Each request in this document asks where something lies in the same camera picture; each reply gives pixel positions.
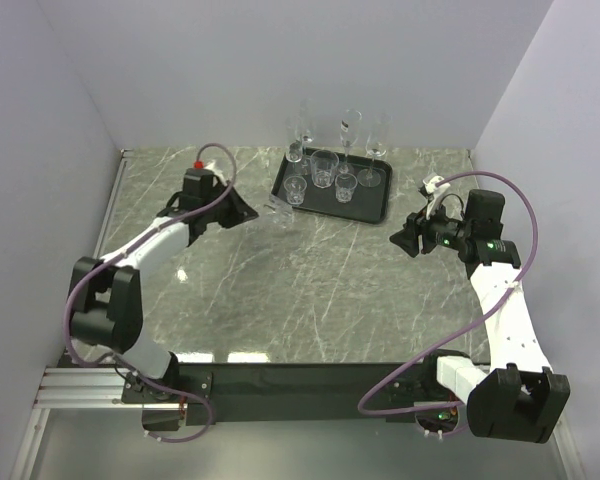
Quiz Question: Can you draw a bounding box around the black rectangular tray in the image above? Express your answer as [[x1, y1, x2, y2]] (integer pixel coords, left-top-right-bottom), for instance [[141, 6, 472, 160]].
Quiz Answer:
[[271, 154, 393, 225]]

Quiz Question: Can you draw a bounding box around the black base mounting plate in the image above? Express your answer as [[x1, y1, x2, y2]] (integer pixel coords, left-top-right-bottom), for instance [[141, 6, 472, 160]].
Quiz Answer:
[[121, 363, 450, 423]]

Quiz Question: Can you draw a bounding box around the faceted tumbler front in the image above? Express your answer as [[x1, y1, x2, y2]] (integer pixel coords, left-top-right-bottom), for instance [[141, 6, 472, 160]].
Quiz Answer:
[[263, 194, 293, 228]]

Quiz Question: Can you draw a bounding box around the clear flute glass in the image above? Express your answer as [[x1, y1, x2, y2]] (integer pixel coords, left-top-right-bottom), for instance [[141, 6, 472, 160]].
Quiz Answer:
[[357, 113, 392, 188]]

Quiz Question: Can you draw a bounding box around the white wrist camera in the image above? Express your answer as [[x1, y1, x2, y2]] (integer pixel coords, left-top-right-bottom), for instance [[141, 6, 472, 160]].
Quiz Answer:
[[419, 173, 449, 219], [193, 159, 227, 183]]

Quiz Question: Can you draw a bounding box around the small stemmed glass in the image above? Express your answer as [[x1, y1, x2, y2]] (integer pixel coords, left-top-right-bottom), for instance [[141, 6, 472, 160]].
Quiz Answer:
[[285, 116, 303, 163]]

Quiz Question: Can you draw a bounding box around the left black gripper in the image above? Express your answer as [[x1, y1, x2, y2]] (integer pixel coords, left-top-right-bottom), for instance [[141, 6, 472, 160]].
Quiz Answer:
[[204, 180, 259, 229]]

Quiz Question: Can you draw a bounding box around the champagne flute with dark mark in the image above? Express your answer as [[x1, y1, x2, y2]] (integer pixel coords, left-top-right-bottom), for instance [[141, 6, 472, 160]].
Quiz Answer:
[[336, 109, 362, 175]]

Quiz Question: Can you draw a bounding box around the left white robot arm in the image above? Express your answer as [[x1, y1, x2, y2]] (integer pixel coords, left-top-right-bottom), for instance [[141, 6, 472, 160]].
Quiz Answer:
[[63, 168, 258, 402]]

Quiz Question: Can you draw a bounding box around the clear glass tumbler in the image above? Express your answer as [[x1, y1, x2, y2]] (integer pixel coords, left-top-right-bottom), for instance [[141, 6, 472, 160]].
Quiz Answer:
[[310, 150, 339, 189]]

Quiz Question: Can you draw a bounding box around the clear wine glass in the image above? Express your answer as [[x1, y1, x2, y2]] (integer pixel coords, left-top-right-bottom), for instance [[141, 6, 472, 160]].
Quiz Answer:
[[296, 99, 315, 175]]

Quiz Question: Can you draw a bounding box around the small faceted tumbler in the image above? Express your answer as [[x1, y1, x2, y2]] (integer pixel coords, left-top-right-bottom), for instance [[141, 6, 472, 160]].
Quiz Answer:
[[283, 175, 307, 206], [334, 173, 358, 204]]

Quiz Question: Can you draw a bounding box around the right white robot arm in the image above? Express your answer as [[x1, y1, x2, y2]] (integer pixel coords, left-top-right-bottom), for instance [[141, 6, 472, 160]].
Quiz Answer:
[[390, 189, 570, 443]]

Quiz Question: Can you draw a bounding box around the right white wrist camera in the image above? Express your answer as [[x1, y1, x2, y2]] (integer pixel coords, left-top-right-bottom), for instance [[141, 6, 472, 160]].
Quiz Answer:
[[419, 173, 449, 219]]

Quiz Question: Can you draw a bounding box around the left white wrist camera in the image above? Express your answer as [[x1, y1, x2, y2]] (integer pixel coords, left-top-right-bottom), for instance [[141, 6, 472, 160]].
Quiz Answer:
[[193, 159, 227, 183]]

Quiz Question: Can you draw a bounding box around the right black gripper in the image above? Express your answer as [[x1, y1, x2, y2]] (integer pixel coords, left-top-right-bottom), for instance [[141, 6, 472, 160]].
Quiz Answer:
[[389, 197, 473, 258]]

